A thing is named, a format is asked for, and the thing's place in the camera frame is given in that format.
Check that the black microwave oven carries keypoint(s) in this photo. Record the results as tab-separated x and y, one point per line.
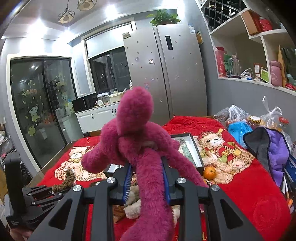
84	103

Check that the blue plastic bag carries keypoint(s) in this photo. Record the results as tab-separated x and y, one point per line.
238	130

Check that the pink bottle on shelf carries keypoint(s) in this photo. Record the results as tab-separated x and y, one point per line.
275	72

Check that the cream fluffy plush toy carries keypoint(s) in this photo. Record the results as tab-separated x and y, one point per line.
133	204

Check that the red box on shelf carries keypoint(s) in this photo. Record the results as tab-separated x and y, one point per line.
219	52

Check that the potted green plant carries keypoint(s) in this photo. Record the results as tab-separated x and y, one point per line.
163	17

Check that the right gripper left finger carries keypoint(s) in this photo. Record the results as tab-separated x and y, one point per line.
68	219

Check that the white wall shelf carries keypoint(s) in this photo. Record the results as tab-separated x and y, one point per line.
230	32

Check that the magenta plush toy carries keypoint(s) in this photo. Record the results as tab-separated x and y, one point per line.
156	220

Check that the brown crochet scrunchie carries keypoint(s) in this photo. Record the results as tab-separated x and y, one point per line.
66	184

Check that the purple grey cloth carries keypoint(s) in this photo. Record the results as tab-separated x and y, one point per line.
271	149

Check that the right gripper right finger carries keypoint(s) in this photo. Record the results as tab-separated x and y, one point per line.
205	208

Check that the white kitchen cabinet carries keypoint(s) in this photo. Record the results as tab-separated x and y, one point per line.
94	119

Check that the silver double door refrigerator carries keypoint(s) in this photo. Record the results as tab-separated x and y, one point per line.
166	61

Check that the clear plastic bag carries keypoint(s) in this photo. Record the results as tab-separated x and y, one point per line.
231	115

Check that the black storage box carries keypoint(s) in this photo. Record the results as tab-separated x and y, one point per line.
185	150

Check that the red bear print blanket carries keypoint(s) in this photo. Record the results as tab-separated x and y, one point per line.
252	190

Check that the orange mandarin by box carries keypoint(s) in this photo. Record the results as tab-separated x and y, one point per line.
209	173

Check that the dark glass sliding door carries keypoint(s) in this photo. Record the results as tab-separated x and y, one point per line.
42	90

